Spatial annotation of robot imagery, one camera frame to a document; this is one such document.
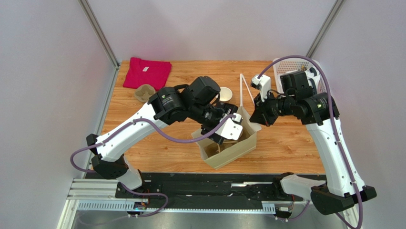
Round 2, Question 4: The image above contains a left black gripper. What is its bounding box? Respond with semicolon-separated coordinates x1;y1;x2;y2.
189;103;239;146

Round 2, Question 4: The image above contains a brown paper bag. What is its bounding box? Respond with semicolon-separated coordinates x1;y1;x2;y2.
196;106;262;170

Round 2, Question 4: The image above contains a pulp cup carrier tray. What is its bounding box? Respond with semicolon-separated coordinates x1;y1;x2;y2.
203;143;222;158
134;84;156;103

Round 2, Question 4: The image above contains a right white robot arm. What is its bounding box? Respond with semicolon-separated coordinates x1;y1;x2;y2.
250;68;377;215

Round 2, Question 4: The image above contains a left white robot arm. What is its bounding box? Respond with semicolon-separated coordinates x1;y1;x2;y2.
87;76;243;190

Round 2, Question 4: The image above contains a white plastic basket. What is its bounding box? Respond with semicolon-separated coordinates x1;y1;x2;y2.
273;58;327;94

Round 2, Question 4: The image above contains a white crumpled garment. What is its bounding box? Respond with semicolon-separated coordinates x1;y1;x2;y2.
305;67;321;92

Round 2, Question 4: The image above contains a folded red cloth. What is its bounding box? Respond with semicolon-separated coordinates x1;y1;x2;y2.
123;57;172;91

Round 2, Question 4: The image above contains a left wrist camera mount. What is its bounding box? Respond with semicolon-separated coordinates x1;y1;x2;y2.
215;113;243;141

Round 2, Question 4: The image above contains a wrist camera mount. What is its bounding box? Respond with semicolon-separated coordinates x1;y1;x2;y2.
215;113;243;141
251;75;271;102

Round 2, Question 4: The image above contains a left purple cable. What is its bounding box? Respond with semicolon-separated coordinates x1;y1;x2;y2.
70;114;237;220

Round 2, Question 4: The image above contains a purple cable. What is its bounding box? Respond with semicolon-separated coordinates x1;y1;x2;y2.
70;114;237;220
257;55;364;229

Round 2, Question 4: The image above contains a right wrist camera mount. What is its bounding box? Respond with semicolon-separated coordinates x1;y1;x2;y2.
251;75;271;102

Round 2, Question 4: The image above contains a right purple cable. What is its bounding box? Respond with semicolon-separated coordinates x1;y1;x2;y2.
257;55;364;229

